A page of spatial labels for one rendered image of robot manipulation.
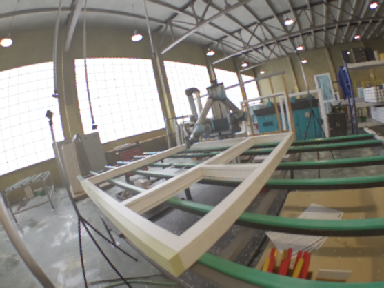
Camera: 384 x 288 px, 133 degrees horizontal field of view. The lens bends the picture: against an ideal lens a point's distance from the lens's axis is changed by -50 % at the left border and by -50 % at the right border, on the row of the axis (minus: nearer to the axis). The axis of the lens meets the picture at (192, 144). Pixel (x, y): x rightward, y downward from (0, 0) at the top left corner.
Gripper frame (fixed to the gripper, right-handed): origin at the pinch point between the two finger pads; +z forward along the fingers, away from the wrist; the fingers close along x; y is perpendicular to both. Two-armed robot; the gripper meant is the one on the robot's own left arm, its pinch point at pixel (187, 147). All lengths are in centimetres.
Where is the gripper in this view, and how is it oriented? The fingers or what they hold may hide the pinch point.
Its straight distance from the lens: 189.0
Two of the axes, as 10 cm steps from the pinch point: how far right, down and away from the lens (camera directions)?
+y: 6.2, 7.2, -3.2
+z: -4.4, 6.5, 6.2
